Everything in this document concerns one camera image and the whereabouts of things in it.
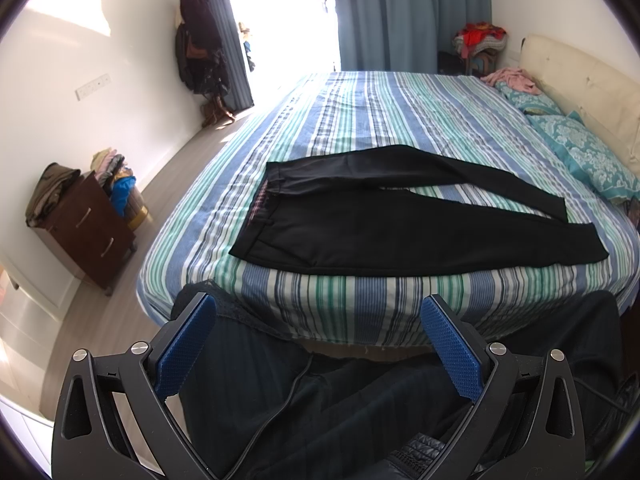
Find pink garment on bed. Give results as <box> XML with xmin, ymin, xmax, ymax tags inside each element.
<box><xmin>480</xmin><ymin>67</ymin><xmax>541</xmax><ymax>96</ymax></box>

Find blue curtain right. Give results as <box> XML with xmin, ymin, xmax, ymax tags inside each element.
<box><xmin>335</xmin><ymin>0</ymin><xmax>491</xmax><ymax>74</ymax></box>

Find black cable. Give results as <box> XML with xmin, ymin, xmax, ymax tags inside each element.
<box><xmin>219</xmin><ymin>353</ymin><xmax>316</xmax><ymax>480</ymax></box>

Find white wall socket strip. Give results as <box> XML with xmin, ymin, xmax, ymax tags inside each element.
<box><xmin>75</xmin><ymin>74</ymin><xmax>111</xmax><ymax>101</ymax></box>

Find striped bed sheet mattress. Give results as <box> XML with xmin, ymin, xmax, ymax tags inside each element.
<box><xmin>137</xmin><ymin>72</ymin><xmax>639</xmax><ymax>347</ymax></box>

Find dark clothes on rack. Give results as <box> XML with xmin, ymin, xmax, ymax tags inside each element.
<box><xmin>175</xmin><ymin>0</ymin><xmax>230</xmax><ymax>96</ymax></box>

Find black pants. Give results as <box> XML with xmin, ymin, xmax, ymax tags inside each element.
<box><xmin>230</xmin><ymin>145</ymin><xmax>608</xmax><ymax>278</ymax></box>

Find red clothes pile on stool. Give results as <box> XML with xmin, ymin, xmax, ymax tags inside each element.
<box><xmin>452</xmin><ymin>22</ymin><xmax>508</xmax><ymax>77</ymax></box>

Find cream padded headboard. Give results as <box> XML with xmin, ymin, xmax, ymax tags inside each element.
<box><xmin>518</xmin><ymin>35</ymin><xmax>640</xmax><ymax>174</ymax></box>

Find dark wooden nightstand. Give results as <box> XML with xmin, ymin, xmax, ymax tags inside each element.
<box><xmin>33</xmin><ymin>174</ymin><xmax>137</xmax><ymax>296</ymax></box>

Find teal floral pillow near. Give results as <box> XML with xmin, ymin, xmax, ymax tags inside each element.
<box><xmin>527</xmin><ymin>115</ymin><xmax>639</xmax><ymax>205</ymax></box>

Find teal floral pillow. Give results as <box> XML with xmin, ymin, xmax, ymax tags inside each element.
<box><xmin>496</xmin><ymin>81</ymin><xmax>563</xmax><ymax>115</ymax></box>
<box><xmin>527</xmin><ymin>115</ymin><xmax>639</xmax><ymax>205</ymax></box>

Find olive clothes on nightstand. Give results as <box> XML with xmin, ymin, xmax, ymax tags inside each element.
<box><xmin>25</xmin><ymin>162</ymin><xmax>80</xmax><ymax>228</ymax></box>

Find teal floral pillow far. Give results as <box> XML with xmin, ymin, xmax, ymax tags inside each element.
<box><xmin>496</xmin><ymin>81</ymin><xmax>563</xmax><ymax>115</ymax></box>

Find blue striped curtain left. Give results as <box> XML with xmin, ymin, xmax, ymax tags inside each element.
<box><xmin>209</xmin><ymin>0</ymin><xmax>254</xmax><ymax>112</ymax></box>

